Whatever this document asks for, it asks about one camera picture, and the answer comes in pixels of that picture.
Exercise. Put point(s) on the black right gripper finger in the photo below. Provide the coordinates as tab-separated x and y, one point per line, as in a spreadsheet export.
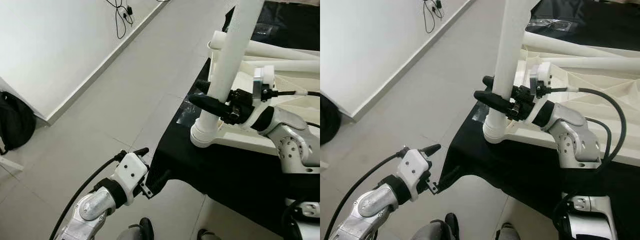
491	81
492	100
206	105
203	86

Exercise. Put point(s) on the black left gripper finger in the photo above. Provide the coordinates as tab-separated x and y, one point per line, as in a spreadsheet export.
141	152
431	150

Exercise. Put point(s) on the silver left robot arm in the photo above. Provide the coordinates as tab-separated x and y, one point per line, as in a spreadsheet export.
92	207
372	207

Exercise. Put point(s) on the grey left robot leg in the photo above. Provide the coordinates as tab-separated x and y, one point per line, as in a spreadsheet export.
432	230
132	231

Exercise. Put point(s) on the grey robot leg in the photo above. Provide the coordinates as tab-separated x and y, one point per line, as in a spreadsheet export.
432	230
207	235
132	231
507	234

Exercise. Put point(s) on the white plastic table top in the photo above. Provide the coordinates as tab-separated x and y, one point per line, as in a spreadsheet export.
600	85
295	82

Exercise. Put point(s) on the black tablecloth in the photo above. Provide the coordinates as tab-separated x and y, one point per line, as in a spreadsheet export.
510	175
225	175

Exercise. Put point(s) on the grey right robot leg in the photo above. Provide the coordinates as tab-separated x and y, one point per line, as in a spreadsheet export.
507	234
207	235

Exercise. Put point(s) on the black backpack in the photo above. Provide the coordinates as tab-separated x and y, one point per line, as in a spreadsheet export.
15	122
329	120

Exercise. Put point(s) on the small black power adapter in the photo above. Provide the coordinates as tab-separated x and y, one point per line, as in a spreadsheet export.
439	4
129	10

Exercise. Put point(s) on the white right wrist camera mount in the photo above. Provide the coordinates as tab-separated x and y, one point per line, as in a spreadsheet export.
542	72
265	75

